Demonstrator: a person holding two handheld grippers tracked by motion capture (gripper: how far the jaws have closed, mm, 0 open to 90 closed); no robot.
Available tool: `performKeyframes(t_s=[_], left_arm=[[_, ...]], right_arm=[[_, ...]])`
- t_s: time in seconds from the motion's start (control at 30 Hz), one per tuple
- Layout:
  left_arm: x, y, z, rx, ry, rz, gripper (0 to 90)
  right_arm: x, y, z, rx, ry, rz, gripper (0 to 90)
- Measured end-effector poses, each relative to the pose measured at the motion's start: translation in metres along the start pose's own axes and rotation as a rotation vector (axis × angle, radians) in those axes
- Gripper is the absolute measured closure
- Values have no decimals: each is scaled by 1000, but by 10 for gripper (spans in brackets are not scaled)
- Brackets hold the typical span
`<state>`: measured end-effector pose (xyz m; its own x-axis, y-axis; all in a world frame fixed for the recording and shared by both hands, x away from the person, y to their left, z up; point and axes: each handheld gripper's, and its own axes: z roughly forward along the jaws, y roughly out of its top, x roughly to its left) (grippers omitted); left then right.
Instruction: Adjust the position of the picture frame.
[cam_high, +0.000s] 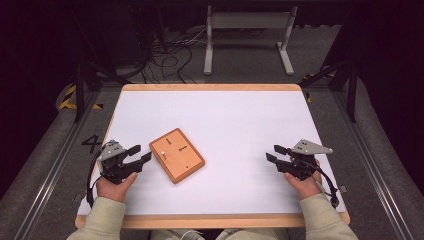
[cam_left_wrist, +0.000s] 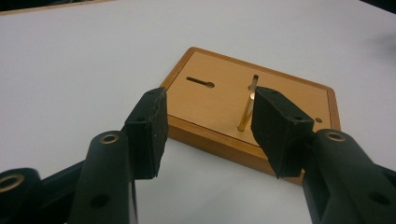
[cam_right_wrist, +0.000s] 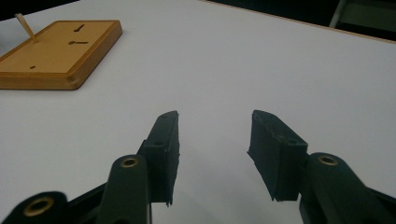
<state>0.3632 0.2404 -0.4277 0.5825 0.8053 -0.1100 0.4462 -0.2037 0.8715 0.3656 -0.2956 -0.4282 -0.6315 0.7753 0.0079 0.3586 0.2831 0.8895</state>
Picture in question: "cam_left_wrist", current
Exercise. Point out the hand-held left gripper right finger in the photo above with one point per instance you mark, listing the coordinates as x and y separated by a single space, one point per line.
280 133

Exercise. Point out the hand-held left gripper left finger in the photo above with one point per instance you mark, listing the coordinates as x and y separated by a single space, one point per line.
146 133

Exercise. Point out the wooden photo frame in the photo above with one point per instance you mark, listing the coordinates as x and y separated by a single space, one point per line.
218 105

